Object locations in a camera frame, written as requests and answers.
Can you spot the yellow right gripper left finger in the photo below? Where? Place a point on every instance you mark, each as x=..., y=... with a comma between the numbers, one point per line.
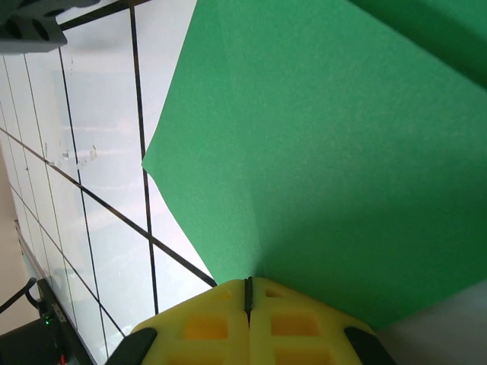
x=205, y=334

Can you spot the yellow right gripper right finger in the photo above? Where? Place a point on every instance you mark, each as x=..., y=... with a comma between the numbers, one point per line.
x=296, y=334

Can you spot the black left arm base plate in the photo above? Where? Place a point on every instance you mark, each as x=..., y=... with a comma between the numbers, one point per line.
x=62, y=327

